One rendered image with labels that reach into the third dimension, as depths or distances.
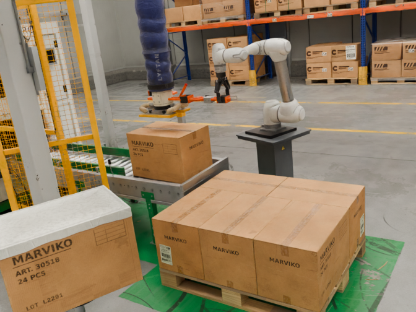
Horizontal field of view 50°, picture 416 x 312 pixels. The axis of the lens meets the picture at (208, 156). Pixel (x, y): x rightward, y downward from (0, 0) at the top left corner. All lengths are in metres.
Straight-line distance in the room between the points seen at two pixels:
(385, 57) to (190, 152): 7.16
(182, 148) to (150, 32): 0.95
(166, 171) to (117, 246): 1.60
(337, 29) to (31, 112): 9.48
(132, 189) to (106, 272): 1.70
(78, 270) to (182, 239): 1.04
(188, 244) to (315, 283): 0.88
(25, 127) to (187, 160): 1.24
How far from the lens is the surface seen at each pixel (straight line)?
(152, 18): 3.62
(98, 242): 2.15
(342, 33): 11.81
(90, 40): 6.59
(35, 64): 3.30
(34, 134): 3.35
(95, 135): 3.79
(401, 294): 3.22
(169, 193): 3.57
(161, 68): 3.65
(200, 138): 3.71
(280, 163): 4.10
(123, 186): 3.90
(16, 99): 3.28
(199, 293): 3.21
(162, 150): 3.65
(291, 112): 3.88
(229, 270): 2.92
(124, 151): 4.58
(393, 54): 10.18
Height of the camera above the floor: 1.85
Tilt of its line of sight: 18 degrees down
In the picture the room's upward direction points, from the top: 7 degrees counter-clockwise
